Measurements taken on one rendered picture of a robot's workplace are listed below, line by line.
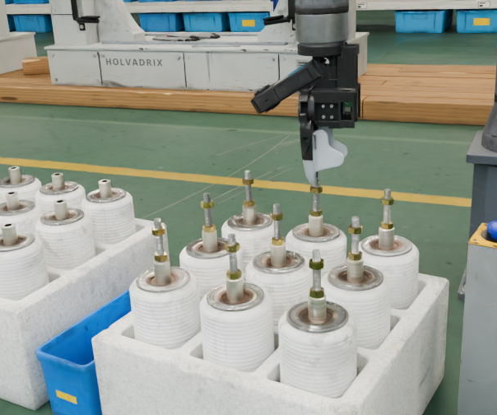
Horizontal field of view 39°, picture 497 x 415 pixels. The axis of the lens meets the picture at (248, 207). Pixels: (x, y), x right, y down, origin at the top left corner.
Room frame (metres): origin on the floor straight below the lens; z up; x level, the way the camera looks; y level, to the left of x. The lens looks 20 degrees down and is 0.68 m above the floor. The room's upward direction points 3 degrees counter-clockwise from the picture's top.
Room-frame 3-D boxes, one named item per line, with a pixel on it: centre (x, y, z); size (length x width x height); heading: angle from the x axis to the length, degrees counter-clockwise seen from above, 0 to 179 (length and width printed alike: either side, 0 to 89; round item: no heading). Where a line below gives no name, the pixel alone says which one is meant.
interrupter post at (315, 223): (1.02, -0.10, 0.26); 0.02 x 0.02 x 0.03
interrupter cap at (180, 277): (0.88, 0.12, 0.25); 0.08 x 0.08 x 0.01
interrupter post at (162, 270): (0.88, 0.12, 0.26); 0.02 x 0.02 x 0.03
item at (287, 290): (0.92, -0.04, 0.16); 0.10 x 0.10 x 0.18
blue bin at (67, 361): (1.03, 0.21, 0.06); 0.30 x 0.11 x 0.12; 148
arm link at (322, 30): (1.02, -0.12, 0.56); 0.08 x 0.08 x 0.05
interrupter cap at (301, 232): (1.02, -0.10, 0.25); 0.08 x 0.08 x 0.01
